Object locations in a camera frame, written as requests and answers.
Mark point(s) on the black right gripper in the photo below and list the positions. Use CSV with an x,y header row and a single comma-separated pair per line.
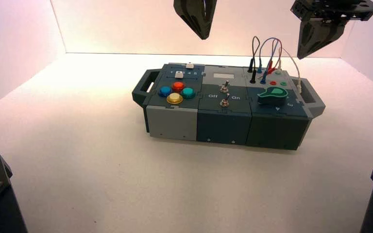
x,y
331,9

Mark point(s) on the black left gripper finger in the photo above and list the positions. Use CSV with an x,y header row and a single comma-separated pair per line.
x,y
184,13
211,13

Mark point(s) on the small white slider cap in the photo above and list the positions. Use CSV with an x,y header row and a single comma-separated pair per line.
x,y
190,65

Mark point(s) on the green banana socket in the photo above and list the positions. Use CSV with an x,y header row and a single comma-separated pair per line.
x,y
283,83

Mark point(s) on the large white slider cap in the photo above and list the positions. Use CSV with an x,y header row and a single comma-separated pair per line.
x,y
179,75

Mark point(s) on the grey display window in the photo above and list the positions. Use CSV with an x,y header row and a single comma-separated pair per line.
x,y
222,76

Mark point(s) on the red round push button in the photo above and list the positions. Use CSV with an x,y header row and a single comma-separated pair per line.
x,y
178,86

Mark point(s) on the green rotary knob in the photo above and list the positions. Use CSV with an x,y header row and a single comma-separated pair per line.
x,y
272,96

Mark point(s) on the green round push button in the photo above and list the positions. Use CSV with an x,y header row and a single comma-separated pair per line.
x,y
188,93

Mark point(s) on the blue round push button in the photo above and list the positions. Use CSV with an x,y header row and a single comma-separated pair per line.
x,y
165,91

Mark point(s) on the yellow round push button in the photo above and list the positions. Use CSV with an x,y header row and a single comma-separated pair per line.
x,y
174,98

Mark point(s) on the grey and teal task box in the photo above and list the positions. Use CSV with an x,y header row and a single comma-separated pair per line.
x,y
225,122

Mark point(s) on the metal toggle switch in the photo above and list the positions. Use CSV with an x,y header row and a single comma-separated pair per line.
x,y
225,86
224,101

